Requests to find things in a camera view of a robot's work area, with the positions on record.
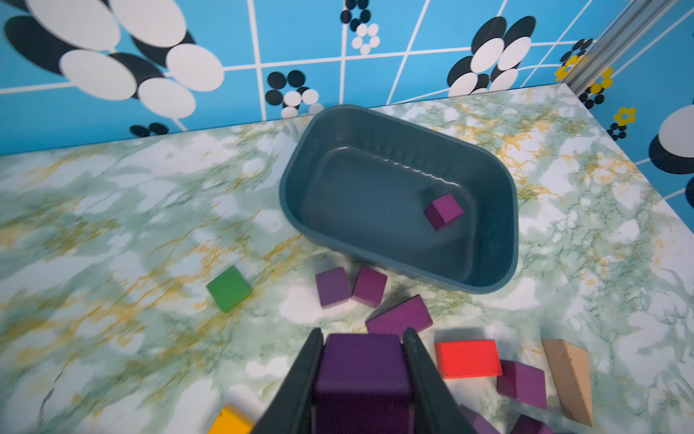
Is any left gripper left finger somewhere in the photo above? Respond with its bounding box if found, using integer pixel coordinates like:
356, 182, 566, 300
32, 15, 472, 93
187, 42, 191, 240
251, 328, 324, 434

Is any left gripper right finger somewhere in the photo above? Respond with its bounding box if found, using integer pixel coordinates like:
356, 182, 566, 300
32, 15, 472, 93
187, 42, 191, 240
402, 327, 475, 434

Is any purple cube brick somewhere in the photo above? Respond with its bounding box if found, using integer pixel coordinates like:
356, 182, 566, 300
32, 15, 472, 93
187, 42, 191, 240
424, 193, 464, 231
312, 334, 415, 433

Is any purple wedge near bin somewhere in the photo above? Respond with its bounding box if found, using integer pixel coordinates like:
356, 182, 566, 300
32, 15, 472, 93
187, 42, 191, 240
365, 295, 433, 338

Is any purple cube bin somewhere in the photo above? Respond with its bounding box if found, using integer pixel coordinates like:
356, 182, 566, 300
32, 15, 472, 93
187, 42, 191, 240
316, 267, 352, 309
352, 267, 388, 309

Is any dark teal storage bin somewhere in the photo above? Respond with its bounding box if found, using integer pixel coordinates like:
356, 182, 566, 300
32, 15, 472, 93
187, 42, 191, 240
279, 105, 519, 295

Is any red flat brick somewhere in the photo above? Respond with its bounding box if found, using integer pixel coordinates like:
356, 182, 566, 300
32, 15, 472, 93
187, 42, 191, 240
435, 340, 502, 379

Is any yellow long brick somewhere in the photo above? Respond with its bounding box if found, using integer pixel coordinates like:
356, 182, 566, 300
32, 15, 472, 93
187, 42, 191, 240
208, 404, 255, 434

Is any purple cube beside red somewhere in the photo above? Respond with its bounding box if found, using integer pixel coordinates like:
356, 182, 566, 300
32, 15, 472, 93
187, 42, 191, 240
496, 360, 548, 410

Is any green cube brick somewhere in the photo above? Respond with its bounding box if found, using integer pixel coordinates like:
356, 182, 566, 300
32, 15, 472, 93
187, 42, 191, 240
206, 267, 252, 313

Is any natural wood wedge brick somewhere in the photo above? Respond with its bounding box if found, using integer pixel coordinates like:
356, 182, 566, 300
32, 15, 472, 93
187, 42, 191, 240
542, 339, 595, 427

